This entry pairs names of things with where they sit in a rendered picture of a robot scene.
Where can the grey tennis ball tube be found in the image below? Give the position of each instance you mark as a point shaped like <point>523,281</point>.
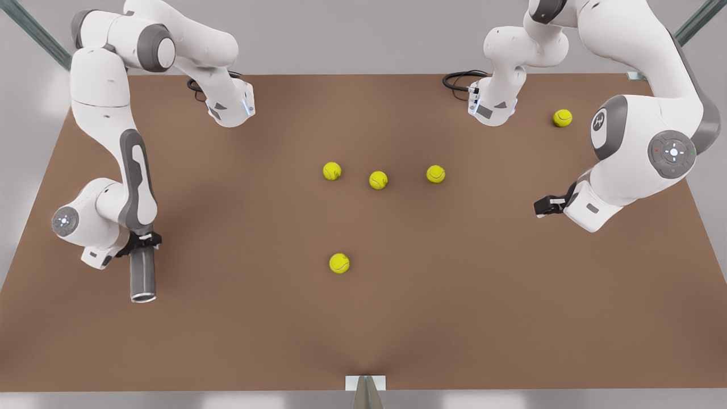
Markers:
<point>142,275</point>

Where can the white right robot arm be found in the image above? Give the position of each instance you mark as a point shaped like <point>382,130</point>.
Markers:
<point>102,85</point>

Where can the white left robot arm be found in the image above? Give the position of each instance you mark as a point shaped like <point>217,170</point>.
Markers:
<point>636,45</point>

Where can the yellow tennis ball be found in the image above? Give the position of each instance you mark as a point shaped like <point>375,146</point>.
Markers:
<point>563,118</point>
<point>339,263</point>
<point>332,171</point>
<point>378,180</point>
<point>435,174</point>

